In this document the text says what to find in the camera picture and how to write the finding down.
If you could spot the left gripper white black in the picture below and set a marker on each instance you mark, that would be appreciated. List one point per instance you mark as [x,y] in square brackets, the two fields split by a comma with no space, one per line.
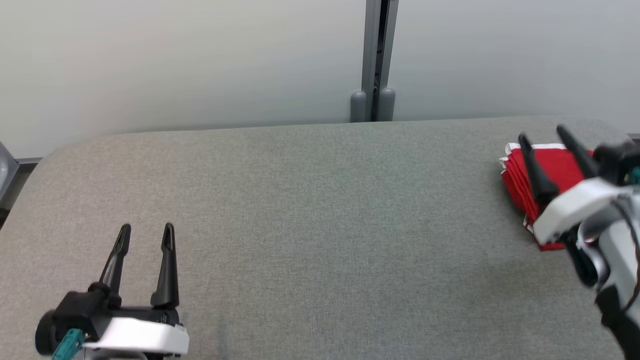
[140,335]

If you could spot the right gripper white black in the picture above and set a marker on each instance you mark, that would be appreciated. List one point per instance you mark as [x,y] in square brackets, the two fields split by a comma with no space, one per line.
[575,205]

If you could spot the red white basketball jersey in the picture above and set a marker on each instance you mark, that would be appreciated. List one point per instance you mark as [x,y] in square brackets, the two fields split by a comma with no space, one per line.
[520,195]

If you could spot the grey metal furniture leg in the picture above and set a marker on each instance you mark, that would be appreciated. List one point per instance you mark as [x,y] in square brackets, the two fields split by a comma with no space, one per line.
[6,170]

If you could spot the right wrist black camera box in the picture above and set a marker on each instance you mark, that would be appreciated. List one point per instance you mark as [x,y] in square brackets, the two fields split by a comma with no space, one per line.
[615,160]

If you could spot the grey cylinder post foot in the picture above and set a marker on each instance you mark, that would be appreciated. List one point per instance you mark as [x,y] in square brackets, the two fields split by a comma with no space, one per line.
[386,105]

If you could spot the grey wall post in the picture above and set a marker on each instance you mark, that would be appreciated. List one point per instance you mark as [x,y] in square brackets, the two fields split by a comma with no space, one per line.
[358,107]

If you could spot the grey partition post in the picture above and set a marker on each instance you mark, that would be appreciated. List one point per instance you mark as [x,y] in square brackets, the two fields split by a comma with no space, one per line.
[372,45]

